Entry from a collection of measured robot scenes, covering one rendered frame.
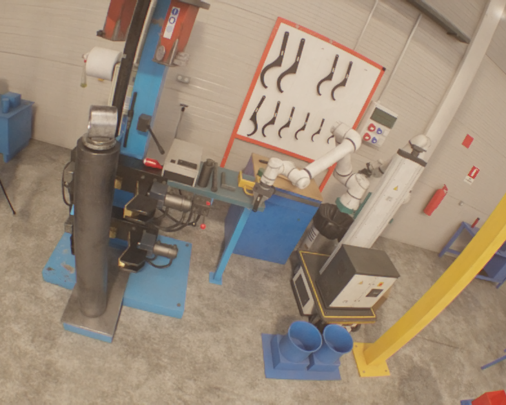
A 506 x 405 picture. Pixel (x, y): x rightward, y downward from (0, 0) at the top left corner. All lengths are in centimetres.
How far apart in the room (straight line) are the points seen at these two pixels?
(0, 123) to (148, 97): 237
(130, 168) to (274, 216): 155
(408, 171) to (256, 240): 167
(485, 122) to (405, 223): 222
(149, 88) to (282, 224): 186
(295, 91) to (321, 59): 50
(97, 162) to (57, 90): 295
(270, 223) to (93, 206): 197
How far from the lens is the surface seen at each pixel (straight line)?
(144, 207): 189
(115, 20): 172
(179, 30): 148
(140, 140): 223
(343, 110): 394
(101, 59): 261
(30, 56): 445
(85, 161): 143
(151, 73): 207
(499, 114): 566
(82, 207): 157
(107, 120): 137
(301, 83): 370
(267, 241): 321
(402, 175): 269
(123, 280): 255
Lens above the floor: 215
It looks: 30 degrees down
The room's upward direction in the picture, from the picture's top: 24 degrees clockwise
